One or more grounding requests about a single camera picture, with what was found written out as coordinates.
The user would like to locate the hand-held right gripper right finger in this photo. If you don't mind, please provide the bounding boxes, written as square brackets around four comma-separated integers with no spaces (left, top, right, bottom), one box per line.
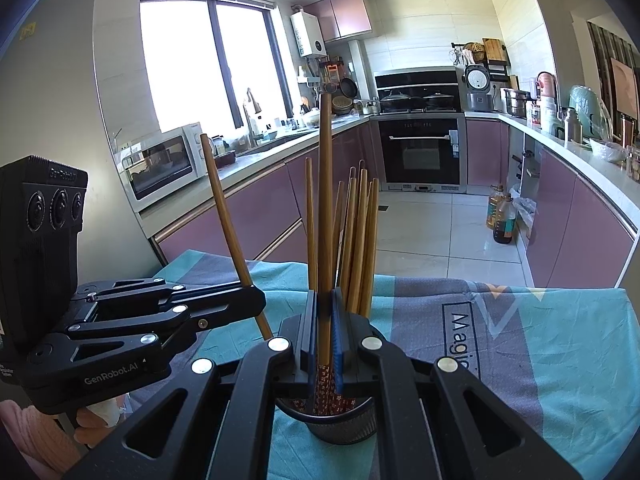
[330,286,585,480]

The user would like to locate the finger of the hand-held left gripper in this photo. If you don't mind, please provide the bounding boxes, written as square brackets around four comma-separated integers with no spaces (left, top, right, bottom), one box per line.
[27,283,267,376]
[74,276,190,307]

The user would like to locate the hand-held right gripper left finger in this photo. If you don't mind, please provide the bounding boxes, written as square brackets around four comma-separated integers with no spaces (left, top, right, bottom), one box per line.
[64,289,319,480]

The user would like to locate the black mesh pen holder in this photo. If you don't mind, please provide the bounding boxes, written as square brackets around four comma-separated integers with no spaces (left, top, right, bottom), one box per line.
[272,312,386,445]

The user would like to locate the wooden chopstick red patterned end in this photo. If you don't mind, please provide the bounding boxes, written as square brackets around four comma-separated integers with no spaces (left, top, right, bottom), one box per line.
[318,92,335,413]
[200,133,274,340]

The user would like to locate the bunch of wooden chopsticks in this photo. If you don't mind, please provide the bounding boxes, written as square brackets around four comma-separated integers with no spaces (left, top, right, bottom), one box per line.
[305,157,381,415]

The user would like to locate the person's left hand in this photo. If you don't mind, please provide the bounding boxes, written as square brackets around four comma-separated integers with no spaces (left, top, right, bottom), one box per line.
[73,398,125,430]

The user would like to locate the purple lower kitchen cabinets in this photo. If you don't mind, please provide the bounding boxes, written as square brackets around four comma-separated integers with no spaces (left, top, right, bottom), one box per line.
[150,122,381,271]
[465,115,638,288]

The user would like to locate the white microwave oven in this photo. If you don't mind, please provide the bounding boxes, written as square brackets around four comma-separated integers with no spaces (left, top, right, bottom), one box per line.
[121,122,210,214]

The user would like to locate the grey refrigerator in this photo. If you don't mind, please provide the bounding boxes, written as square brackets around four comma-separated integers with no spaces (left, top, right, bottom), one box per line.
[0,0,168,281]

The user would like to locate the steel kitchen faucet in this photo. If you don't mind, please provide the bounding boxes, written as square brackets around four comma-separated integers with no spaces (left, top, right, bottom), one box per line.
[242,87,263,148]

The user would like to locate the dark sauce bottle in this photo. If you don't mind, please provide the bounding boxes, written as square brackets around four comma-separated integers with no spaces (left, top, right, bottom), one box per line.
[492,192,517,246]

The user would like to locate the yellow cooking oil bottle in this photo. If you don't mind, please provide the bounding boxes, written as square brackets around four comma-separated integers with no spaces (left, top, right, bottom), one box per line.
[486,185,506,228]

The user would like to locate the black built-in oven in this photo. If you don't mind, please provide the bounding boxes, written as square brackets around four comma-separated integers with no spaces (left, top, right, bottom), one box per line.
[377,114,467,192]

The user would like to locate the teal grey patchwork tablecloth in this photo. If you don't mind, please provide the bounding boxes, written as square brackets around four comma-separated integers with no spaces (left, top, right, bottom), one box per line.
[120,249,632,480]

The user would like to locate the clear plastic bag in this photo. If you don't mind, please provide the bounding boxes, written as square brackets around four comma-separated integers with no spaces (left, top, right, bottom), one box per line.
[510,195,538,241]

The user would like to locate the kitchen window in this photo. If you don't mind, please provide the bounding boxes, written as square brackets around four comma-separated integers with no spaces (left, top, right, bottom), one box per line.
[139,0,293,133]

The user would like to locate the black wok glass lid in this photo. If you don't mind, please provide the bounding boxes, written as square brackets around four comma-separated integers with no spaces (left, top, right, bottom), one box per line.
[380,89,413,111]

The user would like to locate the black pan with lid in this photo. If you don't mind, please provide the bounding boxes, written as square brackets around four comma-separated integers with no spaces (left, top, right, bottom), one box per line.
[422,91,456,110]

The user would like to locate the white vent pipe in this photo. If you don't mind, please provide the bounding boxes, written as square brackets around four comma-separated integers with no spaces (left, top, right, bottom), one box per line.
[348,40,367,103]

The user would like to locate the black range hood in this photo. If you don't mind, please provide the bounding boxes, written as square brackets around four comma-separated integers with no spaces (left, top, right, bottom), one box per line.
[375,69,461,113]

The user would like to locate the white gas water heater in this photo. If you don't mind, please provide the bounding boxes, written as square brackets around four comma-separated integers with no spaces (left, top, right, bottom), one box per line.
[290,10,328,58]

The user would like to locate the steel stockpot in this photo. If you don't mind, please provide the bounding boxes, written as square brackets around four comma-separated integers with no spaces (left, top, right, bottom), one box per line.
[502,87,532,117]

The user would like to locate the white kitchen countertop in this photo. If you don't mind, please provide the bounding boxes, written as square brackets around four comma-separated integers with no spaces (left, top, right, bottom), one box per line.
[135,110,640,241]

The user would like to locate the white plastic bottle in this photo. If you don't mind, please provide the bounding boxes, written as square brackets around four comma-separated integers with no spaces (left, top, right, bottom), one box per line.
[540,97,560,133]

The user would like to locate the steel thermos bottle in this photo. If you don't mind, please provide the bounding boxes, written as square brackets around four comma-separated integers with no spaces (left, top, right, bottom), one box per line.
[564,107,583,143]

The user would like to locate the white bowl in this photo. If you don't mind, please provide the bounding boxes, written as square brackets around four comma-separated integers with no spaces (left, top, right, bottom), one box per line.
[589,137,628,163]

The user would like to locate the mint green air fryer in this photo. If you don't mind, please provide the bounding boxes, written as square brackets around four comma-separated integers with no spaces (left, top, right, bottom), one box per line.
[569,85,613,141]

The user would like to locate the dark slatted room divider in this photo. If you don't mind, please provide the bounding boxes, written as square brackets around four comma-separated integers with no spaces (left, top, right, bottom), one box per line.
[586,19,640,126]

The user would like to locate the purple upper wall cabinet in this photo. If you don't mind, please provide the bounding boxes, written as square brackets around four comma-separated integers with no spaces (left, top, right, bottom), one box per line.
[302,0,373,43]

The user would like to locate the black wall storage rack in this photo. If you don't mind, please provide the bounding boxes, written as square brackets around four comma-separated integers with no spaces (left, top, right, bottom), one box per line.
[451,37,511,83]

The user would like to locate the pink wall picture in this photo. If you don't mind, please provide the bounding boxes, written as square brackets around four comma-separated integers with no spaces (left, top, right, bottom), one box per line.
[610,57,640,111]

